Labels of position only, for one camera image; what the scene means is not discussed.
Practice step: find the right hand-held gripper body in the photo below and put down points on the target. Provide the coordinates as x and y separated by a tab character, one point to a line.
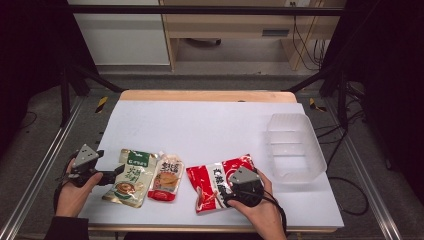
246	190

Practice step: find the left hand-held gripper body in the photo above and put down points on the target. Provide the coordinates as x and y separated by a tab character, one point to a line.
86	156

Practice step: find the green beige sauce pouch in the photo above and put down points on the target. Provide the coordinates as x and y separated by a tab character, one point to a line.
133	180

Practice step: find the red white seasoning packet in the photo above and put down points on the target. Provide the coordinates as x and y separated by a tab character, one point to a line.
208	183

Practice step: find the white-capped spouted sauce pouch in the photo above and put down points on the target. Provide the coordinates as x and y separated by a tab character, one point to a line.
166	181

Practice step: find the clear plastic container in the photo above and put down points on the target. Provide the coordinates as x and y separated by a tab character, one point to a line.
293	150

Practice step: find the person's right hand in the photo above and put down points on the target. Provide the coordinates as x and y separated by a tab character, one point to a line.
266	213

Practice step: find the person's left hand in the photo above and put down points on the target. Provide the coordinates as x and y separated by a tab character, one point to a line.
73	198

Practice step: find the yellow black tape strip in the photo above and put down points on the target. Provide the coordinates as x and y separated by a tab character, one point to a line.
315	105
102	104

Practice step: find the black metal stand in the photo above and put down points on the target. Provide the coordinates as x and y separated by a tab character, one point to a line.
66	96
340	100

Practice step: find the white table mat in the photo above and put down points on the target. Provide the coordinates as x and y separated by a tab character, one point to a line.
206	133

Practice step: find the wooden table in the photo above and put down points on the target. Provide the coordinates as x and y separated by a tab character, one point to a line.
200	95

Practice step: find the black curtain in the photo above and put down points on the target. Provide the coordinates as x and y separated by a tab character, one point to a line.
30	50
393	83

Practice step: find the white cabinet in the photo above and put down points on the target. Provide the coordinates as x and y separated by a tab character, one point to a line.
123	36

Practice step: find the light wooden desk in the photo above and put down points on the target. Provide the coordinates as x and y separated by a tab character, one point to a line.
230	23

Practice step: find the aluminium floor rail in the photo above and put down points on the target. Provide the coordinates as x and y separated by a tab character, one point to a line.
366	180
36	173

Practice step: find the black horizontal frame bar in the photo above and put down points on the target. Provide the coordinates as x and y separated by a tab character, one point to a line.
200	10

